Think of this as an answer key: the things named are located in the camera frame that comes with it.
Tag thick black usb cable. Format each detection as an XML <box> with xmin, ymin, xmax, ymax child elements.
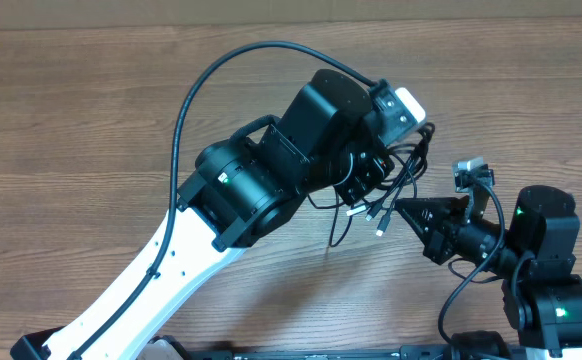
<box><xmin>345</xmin><ymin>122</ymin><xmax>436</xmax><ymax>238</ymax></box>

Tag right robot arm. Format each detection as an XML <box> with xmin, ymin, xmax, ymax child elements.
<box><xmin>393</xmin><ymin>184</ymin><xmax>582</xmax><ymax>359</ymax></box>

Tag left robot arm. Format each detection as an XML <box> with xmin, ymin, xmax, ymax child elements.
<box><xmin>10</xmin><ymin>69</ymin><xmax>421</xmax><ymax>359</ymax></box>

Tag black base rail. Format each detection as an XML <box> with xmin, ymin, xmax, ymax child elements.
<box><xmin>140</xmin><ymin>330</ymin><xmax>532</xmax><ymax>360</ymax></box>

